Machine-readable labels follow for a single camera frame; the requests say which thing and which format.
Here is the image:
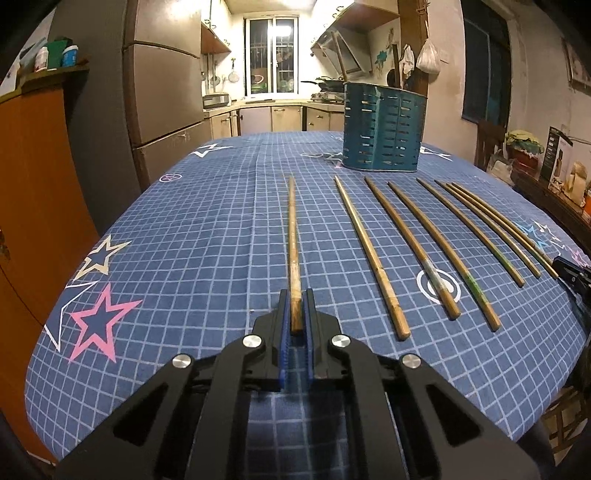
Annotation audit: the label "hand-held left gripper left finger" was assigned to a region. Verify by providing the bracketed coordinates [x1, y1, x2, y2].
[55, 289, 293, 480]

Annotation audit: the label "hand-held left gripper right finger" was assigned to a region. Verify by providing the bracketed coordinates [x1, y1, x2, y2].
[301, 289, 541, 480]

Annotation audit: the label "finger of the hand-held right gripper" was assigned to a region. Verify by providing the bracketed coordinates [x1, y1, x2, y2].
[551, 256, 591, 333]

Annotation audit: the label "row of wooden chopsticks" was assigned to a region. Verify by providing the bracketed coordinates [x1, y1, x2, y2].
[333, 174, 559, 342]

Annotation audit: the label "single wooden chopstick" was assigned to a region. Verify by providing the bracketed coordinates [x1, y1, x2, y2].
[286, 174, 304, 334]

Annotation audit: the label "teal slotted utensil holder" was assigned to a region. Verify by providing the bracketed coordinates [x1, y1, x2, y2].
[342, 80, 428, 172]

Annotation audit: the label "dark wooden side table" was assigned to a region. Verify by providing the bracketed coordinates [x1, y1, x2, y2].
[512, 173, 591, 241]

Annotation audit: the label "black product box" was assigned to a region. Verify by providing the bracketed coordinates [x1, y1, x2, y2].
[538, 126, 591, 204]

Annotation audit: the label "wooden chair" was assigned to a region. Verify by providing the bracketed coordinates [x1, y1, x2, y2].
[475, 119, 508, 171]

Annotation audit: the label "blue grid star tablecloth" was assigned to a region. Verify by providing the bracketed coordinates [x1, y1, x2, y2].
[25, 130, 591, 462]

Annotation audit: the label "framed picture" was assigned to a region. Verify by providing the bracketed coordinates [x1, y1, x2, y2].
[561, 37, 591, 95]

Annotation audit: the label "dark room window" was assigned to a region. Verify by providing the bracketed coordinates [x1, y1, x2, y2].
[462, 0, 512, 127]

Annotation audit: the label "beige base cabinets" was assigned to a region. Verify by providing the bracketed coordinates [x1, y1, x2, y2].
[203, 102, 345, 139]

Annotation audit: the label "white plastic bag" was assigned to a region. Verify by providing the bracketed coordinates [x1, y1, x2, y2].
[416, 37, 441, 75]

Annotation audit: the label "black wok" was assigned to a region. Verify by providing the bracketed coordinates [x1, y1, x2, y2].
[301, 76, 345, 90]

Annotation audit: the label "kitchen window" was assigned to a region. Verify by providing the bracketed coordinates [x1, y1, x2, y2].
[244, 17, 295, 99]

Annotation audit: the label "steel range hood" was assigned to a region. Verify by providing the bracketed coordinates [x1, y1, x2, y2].
[310, 30, 374, 77]

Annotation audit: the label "orange wooden cabinet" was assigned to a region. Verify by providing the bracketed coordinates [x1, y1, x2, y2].
[0, 69, 100, 462]

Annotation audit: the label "brown refrigerator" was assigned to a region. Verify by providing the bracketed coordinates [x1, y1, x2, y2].
[48, 0, 213, 234]

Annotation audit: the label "green box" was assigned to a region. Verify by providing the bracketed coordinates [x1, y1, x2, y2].
[46, 41, 77, 69]

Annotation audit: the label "floral wall sticker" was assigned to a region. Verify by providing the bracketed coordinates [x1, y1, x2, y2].
[375, 28, 400, 77]

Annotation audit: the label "wall cabinet above range hood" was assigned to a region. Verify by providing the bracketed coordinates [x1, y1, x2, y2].
[330, 0, 402, 32]

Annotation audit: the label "wall cabinet with handles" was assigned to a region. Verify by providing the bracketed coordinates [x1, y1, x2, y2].
[201, 0, 232, 54]

